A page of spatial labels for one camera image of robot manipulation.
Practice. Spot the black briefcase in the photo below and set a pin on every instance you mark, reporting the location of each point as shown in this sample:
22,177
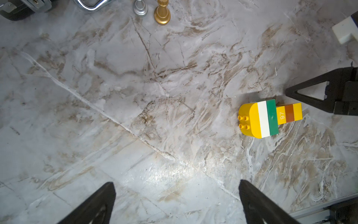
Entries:
16,10

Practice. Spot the small brass padlock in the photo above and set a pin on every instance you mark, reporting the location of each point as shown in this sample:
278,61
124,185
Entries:
161,13

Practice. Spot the green lego brick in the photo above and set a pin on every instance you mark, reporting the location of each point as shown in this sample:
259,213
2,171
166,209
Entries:
272,117

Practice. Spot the large yellow lego brick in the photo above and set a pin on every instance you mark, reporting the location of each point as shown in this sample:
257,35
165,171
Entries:
249,122

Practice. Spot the orange lego brick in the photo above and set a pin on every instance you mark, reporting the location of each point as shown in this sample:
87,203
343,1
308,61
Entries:
289,112

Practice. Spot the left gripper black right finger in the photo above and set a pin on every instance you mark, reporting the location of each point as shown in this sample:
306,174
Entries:
259,209

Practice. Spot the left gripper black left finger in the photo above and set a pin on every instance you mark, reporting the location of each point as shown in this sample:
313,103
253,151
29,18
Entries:
97,209

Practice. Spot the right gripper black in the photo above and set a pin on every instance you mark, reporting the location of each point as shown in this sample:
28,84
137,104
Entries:
333,92

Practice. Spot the white lego brick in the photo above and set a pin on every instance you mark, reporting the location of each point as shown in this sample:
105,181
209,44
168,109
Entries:
263,119

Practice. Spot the small yellow lego brick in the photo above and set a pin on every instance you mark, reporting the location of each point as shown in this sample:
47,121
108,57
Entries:
297,111
281,115

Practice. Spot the aluminium mounting rail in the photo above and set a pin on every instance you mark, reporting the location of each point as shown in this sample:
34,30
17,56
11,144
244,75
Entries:
343,210

